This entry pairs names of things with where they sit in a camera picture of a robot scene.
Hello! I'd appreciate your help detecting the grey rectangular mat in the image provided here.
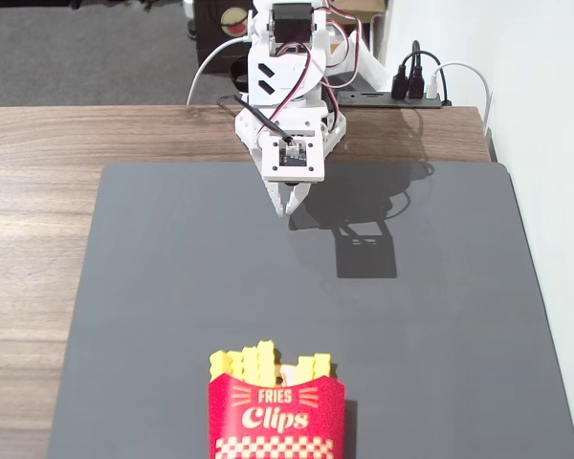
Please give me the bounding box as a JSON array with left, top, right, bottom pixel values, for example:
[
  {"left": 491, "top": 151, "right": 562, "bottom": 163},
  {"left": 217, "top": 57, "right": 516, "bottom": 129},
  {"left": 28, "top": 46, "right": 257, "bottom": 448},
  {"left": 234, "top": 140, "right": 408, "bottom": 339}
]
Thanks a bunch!
[{"left": 45, "top": 162, "right": 574, "bottom": 459}]

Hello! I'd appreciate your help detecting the black cabinet with sticker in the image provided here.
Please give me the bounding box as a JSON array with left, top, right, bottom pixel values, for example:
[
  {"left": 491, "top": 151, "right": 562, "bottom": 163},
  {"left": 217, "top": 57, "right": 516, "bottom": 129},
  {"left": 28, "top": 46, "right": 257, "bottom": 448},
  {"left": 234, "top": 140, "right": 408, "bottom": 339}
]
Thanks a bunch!
[{"left": 193, "top": 0, "right": 255, "bottom": 75}]

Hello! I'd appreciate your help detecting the black camera cable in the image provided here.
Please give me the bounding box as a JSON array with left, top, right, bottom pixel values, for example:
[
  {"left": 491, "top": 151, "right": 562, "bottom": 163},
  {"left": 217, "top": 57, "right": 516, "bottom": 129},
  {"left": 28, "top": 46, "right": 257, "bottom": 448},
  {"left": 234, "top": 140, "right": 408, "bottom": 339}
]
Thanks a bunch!
[{"left": 217, "top": 94, "right": 296, "bottom": 146}]

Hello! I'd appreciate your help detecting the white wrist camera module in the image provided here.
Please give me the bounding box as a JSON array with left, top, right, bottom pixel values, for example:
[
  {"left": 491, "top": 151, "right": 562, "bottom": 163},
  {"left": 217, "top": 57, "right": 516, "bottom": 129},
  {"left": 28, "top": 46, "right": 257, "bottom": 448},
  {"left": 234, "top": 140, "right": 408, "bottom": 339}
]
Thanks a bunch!
[{"left": 259, "top": 131, "right": 327, "bottom": 186}]

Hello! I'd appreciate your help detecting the brown cardboard box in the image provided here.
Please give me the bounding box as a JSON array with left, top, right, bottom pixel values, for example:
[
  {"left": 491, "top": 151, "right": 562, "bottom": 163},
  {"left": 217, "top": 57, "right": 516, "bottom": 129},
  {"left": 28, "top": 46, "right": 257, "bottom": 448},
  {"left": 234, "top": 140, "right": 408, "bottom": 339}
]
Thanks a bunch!
[{"left": 325, "top": 0, "right": 389, "bottom": 26}]

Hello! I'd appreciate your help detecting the black usb hub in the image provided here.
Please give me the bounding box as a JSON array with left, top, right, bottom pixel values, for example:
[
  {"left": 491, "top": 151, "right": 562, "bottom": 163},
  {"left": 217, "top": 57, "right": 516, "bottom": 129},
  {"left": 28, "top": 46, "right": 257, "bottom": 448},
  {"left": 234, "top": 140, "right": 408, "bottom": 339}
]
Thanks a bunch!
[{"left": 336, "top": 91, "right": 444, "bottom": 111}]

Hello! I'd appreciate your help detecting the red fries clips box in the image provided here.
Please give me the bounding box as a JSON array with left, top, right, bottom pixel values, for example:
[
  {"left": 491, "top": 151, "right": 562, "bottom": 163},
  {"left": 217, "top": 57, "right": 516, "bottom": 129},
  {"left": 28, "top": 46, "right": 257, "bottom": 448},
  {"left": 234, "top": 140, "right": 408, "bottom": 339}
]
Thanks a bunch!
[{"left": 207, "top": 373, "right": 347, "bottom": 459}]

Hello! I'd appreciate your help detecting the white usb plug cable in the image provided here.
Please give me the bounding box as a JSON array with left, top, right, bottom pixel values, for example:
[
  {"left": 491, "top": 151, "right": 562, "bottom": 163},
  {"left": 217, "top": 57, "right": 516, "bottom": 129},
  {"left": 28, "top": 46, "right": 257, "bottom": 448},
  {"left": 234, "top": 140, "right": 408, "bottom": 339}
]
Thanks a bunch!
[{"left": 427, "top": 60, "right": 493, "bottom": 133}]

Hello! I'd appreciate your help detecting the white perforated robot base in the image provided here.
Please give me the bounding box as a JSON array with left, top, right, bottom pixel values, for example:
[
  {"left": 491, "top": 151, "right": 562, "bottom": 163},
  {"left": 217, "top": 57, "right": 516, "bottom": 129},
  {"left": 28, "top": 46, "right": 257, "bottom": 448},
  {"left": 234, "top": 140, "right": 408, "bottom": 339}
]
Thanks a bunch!
[{"left": 320, "top": 102, "right": 349, "bottom": 157}]

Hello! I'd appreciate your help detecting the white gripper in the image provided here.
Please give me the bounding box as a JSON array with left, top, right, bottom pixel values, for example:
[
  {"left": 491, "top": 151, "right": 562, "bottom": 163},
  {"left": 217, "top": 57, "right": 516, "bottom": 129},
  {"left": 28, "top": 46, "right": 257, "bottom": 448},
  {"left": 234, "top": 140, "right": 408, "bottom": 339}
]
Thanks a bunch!
[{"left": 233, "top": 102, "right": 329, "bottom": 219}]

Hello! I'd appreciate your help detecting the black usb plug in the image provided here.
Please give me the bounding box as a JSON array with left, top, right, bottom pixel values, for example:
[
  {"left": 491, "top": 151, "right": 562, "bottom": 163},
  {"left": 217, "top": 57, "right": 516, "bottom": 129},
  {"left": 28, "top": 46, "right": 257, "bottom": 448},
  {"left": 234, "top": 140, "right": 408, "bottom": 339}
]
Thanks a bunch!
[
  {"left": 407, "top": 39, "right": 442, "bottom": 100},
  {"left": 390, "top": 51, "right": 409, "bottom": 100}
]

